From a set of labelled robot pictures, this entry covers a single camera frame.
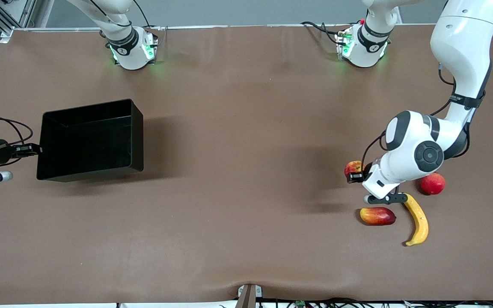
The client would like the small red yellow apple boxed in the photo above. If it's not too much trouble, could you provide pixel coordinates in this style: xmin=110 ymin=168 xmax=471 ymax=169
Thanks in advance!
xmin=344 ymin=160 xmax=364 ymax=178

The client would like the yellow banana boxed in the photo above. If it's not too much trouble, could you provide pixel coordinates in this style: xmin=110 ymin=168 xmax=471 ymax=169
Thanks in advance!
xmin=401 ymin=193 xmax=429 ymax=247

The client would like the black plastic box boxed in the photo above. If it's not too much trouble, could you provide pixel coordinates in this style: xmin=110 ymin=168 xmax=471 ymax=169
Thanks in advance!
xmin=36 ymin=99 xmax=145 ymax=183

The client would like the round red apple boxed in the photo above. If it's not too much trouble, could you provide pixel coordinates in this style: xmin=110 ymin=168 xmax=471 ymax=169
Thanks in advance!
xmin=420 ymin=172 xmax=446 ymax=195

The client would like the red yellow mango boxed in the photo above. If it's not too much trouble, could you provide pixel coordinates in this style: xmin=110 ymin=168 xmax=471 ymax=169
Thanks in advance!
xmin=359 ymin=207 xmax=397 ymax=226

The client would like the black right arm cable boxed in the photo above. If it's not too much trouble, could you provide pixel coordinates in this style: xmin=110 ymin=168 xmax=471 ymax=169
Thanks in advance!
xmin=0 ymin=115 xmax=34 ymax=168

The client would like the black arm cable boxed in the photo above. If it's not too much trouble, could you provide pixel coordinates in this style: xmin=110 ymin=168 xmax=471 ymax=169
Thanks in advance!
xmin=0 ymin=115 xmax=34 ymax=168
xmin=361 ymin=63 xmax=459 ymax=172

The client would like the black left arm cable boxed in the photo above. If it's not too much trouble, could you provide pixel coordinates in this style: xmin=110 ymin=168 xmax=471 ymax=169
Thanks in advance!
xmin=361 ymin=63 xmax=459 ymax=172

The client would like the aluminium frame profile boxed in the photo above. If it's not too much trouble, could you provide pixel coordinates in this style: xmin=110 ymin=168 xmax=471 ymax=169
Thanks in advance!
xmin=0 ymin=0 xmax=37 ymax=43

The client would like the black base cable bundle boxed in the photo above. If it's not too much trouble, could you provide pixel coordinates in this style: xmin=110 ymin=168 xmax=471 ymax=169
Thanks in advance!
xmin=300 ymin=21 xmax=358 ymax=46

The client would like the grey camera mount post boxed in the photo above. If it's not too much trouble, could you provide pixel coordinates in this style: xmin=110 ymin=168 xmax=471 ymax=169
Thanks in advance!
xmin=235 ymin=284 xmax=264 ymax=308

